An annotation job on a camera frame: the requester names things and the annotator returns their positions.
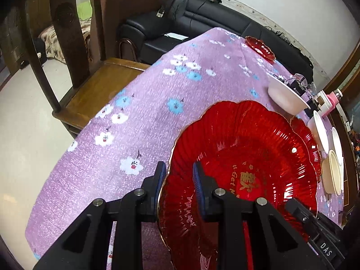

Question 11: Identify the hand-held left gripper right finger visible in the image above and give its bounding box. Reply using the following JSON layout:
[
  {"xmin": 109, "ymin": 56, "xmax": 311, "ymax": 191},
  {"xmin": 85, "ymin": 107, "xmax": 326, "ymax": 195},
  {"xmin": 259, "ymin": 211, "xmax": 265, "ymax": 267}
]
[{"xmin": 193, "ymin": 162, "xmax": 329, "ymax": 270}]

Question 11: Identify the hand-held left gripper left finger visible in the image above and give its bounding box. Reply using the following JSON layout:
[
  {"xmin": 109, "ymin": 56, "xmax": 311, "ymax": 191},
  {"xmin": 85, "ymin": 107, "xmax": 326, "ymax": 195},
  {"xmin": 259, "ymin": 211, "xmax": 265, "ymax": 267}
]
[{"xmin": 34, "ymin": 162, "xmax": 167, "ymax": 270}]

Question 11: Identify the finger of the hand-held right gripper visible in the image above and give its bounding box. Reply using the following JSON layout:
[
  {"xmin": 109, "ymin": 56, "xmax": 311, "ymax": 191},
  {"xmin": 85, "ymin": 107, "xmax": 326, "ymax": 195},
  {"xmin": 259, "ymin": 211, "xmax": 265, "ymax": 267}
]
[{"xmin": 284, "ymin": 197, "xmax": 322, "ymax": 242}]

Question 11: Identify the beige bowl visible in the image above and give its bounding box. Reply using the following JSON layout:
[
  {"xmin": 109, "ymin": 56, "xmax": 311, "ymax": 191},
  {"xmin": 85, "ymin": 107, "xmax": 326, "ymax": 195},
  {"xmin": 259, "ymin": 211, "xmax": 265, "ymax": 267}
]
[{"xmin": 321, "ymin": 149, "xmax": 342, "ymax": 195}]

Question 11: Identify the large red glass plate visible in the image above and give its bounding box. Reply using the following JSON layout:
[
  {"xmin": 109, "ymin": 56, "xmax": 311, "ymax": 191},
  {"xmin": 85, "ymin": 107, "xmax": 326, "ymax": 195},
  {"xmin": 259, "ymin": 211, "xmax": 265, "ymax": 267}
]
[{"xmin": 157, "ymin": 100, "xmax": 319, "ymax": 270}]

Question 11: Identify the gold-rimmed red glass plate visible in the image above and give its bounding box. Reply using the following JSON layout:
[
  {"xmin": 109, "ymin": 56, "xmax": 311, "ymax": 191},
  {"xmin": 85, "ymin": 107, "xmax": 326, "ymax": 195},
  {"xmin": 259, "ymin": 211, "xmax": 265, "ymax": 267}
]
[{"xmin": 290, "ymin": 116, "xmax": 322, "ymax": 182}]

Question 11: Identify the large white foam bowl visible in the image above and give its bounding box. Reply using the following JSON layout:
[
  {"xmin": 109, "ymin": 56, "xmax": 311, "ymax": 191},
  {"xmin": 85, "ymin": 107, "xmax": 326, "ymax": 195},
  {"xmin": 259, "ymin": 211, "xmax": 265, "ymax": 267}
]
[{"xmin": 267, "ymin": 74, "xmax": 311, "ymax": 116}]

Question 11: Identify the purple floral tablecloth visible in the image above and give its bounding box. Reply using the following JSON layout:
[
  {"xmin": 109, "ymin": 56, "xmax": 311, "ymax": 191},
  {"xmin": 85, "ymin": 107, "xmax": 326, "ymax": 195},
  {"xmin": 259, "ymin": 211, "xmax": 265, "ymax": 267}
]
[{"xmin": 25, "ymin": 27, "xmax": 345, "ymax": 270}]

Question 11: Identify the white plate at edge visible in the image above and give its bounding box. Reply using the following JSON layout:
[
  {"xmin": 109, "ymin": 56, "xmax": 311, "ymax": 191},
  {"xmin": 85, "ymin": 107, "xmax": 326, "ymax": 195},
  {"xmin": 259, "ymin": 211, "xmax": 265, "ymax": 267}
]
[{"xmin": 330, "ymin": 126, "xmax": 345, "ymax": 166}]

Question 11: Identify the small white bowl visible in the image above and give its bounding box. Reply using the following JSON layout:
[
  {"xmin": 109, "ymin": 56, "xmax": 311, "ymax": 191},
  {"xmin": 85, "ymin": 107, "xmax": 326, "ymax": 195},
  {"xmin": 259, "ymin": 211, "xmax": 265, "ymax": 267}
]
[{"xmin": 307, "ymin": 110, "xmax": 330, "ymax": 155}]

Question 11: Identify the dark wooden chair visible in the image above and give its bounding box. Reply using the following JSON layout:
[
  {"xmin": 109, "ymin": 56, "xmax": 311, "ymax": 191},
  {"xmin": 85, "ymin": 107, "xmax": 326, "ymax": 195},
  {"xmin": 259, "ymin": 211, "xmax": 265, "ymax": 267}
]
[{"xmin": 21, "ymin": 0, "xmax": 151, "ymax": 138}]

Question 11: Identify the pink bottle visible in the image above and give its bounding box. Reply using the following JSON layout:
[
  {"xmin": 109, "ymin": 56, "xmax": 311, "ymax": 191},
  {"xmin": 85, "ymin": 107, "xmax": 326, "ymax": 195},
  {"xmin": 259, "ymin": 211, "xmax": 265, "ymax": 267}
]
[{"xmin": 318, "ymin": 88, "xmax": 343, "ymax": 117}]

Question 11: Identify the white paper sheet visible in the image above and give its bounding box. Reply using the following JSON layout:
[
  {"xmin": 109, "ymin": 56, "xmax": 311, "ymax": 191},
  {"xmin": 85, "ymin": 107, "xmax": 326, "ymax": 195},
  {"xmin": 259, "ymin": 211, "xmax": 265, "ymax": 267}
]
[{"xmin": 164, "ymin": 32, "xmax": 189, "ymax": 41}]

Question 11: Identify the small red glass plate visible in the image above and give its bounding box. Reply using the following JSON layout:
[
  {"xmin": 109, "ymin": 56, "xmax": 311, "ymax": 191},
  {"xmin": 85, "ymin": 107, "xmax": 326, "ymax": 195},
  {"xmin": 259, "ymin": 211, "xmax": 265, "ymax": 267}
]
[{"xmin": 245, "ymin": 36, "xmax": 276, "ymax": 62}]

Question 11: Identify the brown wooden cabinet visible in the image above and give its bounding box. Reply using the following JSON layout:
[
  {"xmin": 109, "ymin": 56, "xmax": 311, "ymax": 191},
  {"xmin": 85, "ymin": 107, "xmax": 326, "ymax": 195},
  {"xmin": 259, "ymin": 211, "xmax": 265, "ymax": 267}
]
[{"xmin": 322, "ymin": 41, "xmax": 360, "ymax": 135}]

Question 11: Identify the black leather sofa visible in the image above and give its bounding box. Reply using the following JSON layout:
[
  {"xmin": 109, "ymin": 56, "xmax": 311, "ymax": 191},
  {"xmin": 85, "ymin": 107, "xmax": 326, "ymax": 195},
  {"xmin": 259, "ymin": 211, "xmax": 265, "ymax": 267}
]
[{"xmin": 117, "ymin": 0, "xmax": 314, "ymax": 83}]

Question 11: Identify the brown armchair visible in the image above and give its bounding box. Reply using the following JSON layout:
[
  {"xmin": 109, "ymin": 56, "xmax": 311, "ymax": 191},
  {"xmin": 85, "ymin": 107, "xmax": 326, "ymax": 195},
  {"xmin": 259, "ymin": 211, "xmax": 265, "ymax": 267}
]
[{"xmin": 90, "ymin": 0, "xmax": 173, "ymax": 62}]

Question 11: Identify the floral blanket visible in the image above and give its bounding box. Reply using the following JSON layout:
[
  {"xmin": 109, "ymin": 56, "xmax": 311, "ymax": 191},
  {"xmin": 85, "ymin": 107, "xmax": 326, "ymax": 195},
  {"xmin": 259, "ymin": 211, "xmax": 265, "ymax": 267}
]
[{"xmin": 37, "ymin": 22, "xmax": 91, "ymax": 63}]

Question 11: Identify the green cloth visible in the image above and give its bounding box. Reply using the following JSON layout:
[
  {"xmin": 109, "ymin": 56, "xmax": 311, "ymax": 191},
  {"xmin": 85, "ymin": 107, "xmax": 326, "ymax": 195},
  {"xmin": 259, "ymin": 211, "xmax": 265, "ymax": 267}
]
[{"xmin": 77, "ymin": 1, "xmax": 93, "ymax": 21}]

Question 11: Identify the black cable plug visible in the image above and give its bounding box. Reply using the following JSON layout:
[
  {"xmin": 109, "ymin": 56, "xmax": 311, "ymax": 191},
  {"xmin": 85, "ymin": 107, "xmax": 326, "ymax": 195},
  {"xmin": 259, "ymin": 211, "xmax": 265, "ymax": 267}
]
[{"xmin": 156, "ymin": 2, "xmax": 170, "ymax": 19}]

